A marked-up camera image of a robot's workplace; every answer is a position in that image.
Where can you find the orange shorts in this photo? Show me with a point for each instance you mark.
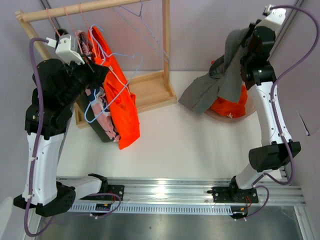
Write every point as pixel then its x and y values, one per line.
pixel 226 108
pixel 123 110

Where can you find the wooden clothes rack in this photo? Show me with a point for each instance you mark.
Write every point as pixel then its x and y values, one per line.
pixel 152 90

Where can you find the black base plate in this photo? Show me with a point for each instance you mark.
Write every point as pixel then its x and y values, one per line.
pixel 116 189
pixel 222 194

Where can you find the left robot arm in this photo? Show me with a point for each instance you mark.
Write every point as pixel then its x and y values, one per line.
pixel 46 121

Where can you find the grey shorts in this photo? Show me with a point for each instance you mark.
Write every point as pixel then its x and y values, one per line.
pixel 223 80

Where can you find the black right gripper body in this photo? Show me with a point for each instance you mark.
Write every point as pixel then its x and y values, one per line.
pixel 243 59

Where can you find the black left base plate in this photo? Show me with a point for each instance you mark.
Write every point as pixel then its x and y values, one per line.
pixel 116 189

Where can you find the pink translucent plastic basin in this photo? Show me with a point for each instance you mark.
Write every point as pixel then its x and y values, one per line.
pixel 225 119

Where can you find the aluminium mounting rail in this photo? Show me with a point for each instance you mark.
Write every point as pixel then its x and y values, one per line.
pixel 179 191

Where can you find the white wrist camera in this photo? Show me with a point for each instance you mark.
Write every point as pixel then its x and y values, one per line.
pixel 67 49
pixel 274 17

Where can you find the white slotted cable duct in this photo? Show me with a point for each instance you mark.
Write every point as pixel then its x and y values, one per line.
pixel 135 208

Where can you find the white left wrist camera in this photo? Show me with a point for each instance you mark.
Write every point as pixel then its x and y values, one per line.
pixel 67 49

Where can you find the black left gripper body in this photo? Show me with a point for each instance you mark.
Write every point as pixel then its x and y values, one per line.
pixel 90 75

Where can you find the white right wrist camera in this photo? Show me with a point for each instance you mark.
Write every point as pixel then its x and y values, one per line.
pixel 274 17

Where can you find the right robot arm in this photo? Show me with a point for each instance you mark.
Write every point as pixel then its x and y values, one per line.
pixel 277 147

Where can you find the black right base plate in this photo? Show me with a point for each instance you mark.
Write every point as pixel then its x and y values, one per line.
pixel 222 194

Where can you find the pink patterned shorts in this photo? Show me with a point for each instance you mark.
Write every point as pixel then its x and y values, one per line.
pixel 93 102

